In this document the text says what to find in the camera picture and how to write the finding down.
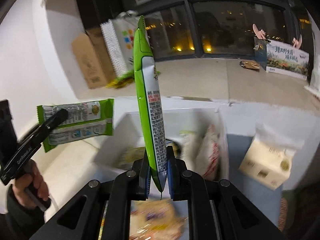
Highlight dark window frame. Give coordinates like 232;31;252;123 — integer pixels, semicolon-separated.
76;0;314;60

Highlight cream sofa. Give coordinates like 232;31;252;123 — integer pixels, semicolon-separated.
33;139;118;221

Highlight green snack bar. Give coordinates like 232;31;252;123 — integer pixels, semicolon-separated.
133;16;168;193
37;99;114;152

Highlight left hand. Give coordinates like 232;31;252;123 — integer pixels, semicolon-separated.
12;160;49;209

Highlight green snack packets on sill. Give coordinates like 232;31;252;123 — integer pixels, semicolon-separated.
106;69;161;90

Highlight small brown item on sill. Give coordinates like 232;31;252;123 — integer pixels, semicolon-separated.
239;60;260;72

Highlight white cardboard box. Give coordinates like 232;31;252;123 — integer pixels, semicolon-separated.
87;108;229;182

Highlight brown cardboard box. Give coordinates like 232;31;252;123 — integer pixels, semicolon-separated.
72;27;116;89

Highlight tissue pack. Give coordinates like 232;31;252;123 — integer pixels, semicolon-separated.
239;124;305;190

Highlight white red snack bag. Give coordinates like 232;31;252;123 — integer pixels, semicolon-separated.
195;124;220;181

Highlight beige biscuit packet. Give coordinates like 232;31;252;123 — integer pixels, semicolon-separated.
129;199;186;239

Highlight printed gift box on sill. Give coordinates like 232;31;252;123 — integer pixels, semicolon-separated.
252;24;309;81

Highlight white SANFU shopping bag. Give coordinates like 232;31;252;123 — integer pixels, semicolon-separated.
100;10;139;78

